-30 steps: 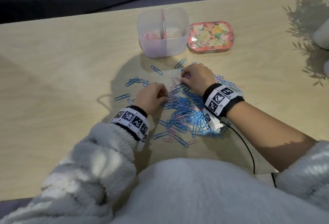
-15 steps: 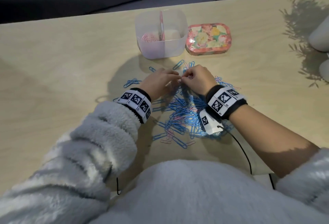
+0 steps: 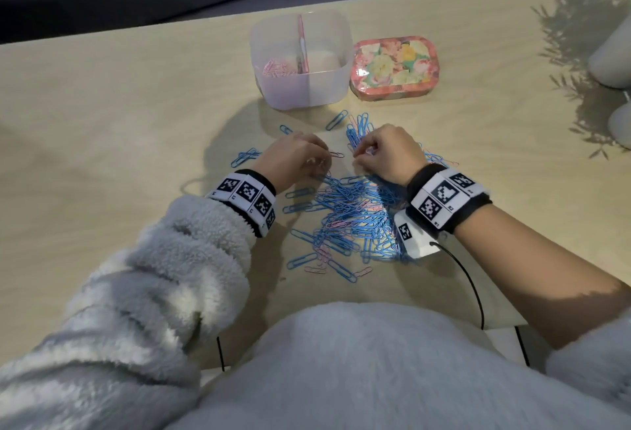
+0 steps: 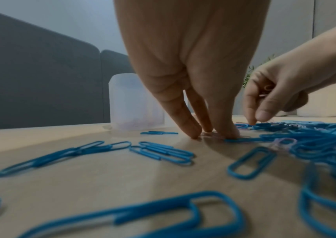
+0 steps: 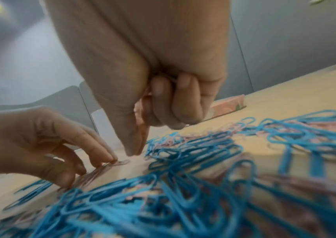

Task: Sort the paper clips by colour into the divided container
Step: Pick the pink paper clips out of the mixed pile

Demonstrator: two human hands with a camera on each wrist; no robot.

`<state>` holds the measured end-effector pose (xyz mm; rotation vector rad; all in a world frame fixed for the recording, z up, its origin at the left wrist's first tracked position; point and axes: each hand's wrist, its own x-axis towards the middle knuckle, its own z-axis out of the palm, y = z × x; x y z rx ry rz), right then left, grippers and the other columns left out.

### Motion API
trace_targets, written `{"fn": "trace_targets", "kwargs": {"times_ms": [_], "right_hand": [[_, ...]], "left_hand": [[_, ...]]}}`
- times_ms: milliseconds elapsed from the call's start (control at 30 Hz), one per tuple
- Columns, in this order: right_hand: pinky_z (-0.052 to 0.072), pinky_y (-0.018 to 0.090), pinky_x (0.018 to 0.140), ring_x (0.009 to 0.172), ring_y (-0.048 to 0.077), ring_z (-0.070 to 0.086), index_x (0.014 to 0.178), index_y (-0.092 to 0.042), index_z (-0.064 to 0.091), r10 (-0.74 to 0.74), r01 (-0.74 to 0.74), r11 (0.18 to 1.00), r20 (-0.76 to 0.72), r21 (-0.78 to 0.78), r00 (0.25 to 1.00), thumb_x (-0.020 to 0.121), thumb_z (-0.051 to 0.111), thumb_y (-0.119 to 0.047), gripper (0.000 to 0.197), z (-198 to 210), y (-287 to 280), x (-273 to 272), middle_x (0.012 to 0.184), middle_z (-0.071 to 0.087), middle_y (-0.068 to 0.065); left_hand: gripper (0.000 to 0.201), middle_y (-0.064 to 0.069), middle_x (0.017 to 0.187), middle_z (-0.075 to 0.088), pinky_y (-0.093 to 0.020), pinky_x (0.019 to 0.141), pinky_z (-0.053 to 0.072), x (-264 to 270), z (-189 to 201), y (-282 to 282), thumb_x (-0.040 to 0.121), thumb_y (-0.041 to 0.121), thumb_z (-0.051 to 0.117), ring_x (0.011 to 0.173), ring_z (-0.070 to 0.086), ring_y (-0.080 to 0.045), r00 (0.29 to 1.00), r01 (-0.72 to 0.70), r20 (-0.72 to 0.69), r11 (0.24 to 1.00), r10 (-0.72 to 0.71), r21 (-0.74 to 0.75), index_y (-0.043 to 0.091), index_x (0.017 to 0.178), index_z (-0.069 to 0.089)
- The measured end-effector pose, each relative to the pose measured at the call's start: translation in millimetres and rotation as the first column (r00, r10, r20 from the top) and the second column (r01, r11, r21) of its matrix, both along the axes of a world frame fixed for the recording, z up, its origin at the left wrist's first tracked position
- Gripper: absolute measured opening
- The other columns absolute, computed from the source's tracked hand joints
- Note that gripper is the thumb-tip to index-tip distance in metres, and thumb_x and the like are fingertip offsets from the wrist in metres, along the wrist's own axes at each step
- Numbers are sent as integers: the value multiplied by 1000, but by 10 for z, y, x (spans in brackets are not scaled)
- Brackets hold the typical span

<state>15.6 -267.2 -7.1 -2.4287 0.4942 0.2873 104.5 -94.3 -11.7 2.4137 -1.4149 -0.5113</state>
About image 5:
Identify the floral tin lid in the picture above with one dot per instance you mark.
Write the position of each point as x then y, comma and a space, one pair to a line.
229, 104

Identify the single pink paper clip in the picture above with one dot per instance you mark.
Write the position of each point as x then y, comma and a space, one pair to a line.
120, 162

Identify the person's left hand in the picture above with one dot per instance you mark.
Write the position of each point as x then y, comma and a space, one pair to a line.
23, 144

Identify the pile of mixed paper clips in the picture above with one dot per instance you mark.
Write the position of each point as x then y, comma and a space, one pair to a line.
185, 186

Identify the white side table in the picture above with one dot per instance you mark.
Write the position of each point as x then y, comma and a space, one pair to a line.
53, 100

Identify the group of blue paper clips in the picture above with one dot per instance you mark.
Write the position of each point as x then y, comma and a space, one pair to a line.
32, 193

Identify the person's right hand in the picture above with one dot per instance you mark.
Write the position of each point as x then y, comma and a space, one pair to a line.
141, 46

